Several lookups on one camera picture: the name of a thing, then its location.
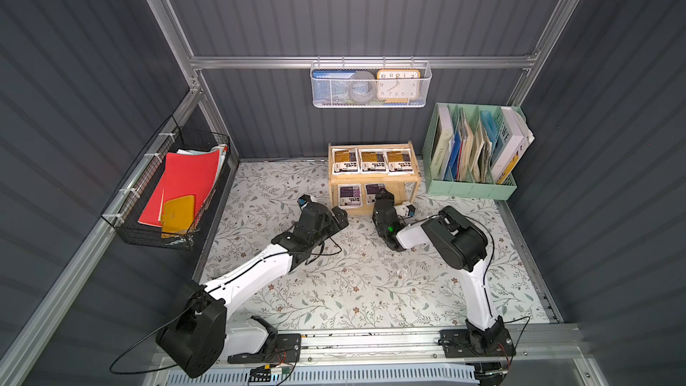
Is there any purple coffee bag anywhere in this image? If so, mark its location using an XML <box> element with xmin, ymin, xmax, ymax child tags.
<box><xmin>364</xmin><ymin>183</ymin><xmax>386</xmax><ymax>206</ymax></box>
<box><xmin>338</xmin><ymin>184</ymin><xmax>363</xmax><ymax>209</ymax></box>

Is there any orange coffee bag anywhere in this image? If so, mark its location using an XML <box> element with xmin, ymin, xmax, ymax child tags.
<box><xmin>384</xmin><ymin>149</ymin><xmax>414</xmax><ymax>175</ymax></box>
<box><xmin>358</xmin><ymin>149</ymin><xmax>389</xmax><ymax>174</ymax></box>
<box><xmin>332</xmin><ymin>148</ymin><xmax>361</xmax><ymax>175</ymax></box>

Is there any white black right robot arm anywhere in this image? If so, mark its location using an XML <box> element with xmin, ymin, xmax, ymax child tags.
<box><xmin>373</xmin><ymin>189</ymin><xmax>507</xmax><ymax>353</ymax></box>

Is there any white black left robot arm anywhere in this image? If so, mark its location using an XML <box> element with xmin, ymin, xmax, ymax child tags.
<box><xmin>155</xmin><ymin>196</ymin><xmax>348</xmax><ymax>379</ymax></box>

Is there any wooden two-tier shelf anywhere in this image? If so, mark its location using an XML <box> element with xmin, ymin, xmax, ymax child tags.
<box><xmin>328</xmin><ymin>142</ymin><xmax>421</xmax><ymax>216</ymax></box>

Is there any green file organizer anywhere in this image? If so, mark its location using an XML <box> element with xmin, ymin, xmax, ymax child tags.
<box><xmin>422</xmin><ymin>103</ymin><xmax>517</xmax><ymax>201</ymax></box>

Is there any grey tape roll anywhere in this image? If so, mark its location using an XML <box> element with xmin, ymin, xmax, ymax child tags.
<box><xmin>348</xmin><ymin>71</ymin><xmax>376</xmax><ymax>105</ymax></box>

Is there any red folder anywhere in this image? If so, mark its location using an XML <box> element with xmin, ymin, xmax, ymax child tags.
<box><xmin>138</xmin><ymin>145</ymin><xmax>227</xmax><ymax>229</ymax></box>

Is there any blue box in basket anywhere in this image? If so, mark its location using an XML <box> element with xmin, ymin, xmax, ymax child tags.
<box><xmin>311</xmin><ymin>70</ymin><xmax>355</xmax><ymax>108</ymax></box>

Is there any yellow notebook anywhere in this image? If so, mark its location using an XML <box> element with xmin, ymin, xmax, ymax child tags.
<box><xmin>161</xmin><ymin>195</ymin><xmax>196</xmax><ymax>238</ymax></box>

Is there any orange square clock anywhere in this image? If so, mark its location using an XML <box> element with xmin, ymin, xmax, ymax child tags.
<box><xmin>376</xmin><ymin>69</ymin><xmax>422</xmax><ymax>103</ymax></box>

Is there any white thick book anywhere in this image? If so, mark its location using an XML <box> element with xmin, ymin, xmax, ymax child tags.
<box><xmin>491</xmin><ymin>107</ymin><xmax>535</xmax><ymax>184</ymax></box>

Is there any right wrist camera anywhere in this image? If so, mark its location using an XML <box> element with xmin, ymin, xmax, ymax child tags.
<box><xmin>394</xmin><ymin>202</ymin><xmax>416</xmax><ymax>219</ymax></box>

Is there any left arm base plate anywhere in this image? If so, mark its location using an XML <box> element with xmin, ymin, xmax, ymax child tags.
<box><xmin>226</xmin><ymin>333</ymin><xmax>302</xmax><ymax>365</ymax></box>

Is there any white wire hanging basket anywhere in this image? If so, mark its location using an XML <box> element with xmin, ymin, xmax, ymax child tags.
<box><xmin>309</xmin><ymin>61</ymin><xmax>433</xmax><ymax>109</ymax></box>

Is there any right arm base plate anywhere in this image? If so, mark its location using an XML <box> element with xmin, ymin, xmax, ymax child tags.
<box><xmin>438</xmin><ymin>328</ymin><xmax>516</xmax><ymax>358</ymax></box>

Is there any black wire side basket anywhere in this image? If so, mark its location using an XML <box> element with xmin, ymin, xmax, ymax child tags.
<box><xmin>102</xmin><ymin>119</ymin><xmax>232</xmax><ymax>250</ymax></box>

